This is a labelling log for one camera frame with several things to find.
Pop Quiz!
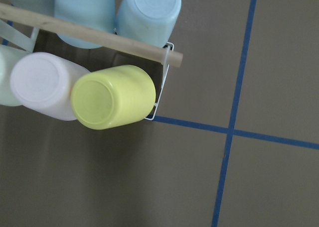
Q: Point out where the blue plastic cup front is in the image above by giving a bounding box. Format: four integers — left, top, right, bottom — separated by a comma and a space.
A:
116, 0, 181, 48

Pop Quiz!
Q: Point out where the yellow plastic cup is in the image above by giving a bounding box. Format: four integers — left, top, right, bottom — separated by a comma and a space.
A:
71, 65, 156, 130

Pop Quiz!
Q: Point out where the blue plastic cup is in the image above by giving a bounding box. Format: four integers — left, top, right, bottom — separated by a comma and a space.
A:
116, 0, 181, 48
54, 0, 116, 50

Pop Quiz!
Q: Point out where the white wire cup rack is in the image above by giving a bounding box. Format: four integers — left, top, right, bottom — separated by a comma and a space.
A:
0, 0, 184, 122

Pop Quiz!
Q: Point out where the pale cream plastic cup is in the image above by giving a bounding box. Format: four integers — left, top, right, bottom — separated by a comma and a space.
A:
0, 45, 29, 107

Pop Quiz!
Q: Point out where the pink plastic cup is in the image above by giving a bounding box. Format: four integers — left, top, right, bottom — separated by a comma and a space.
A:
10, 52, 89, 121

